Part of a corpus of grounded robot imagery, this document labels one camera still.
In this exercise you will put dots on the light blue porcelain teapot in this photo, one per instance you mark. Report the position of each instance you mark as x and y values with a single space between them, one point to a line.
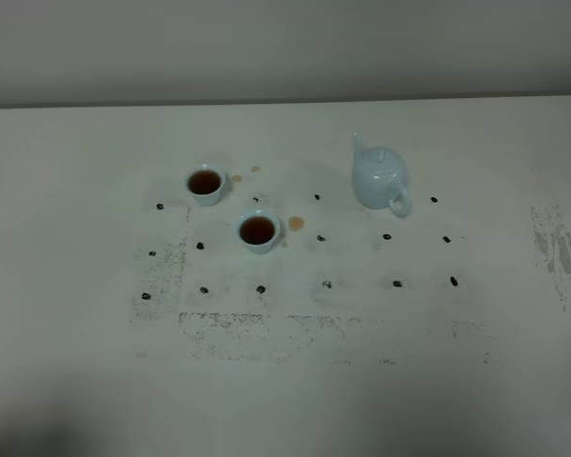
380 178

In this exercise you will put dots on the near blue porcelain teacup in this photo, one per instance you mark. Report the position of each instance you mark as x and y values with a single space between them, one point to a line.
258 230

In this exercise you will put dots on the blue porcelain teacup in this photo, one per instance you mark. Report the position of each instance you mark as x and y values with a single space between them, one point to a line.
206 184
258 230

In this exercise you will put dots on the far blue porcelain teacup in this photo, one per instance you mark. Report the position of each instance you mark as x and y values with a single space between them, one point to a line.
206 184

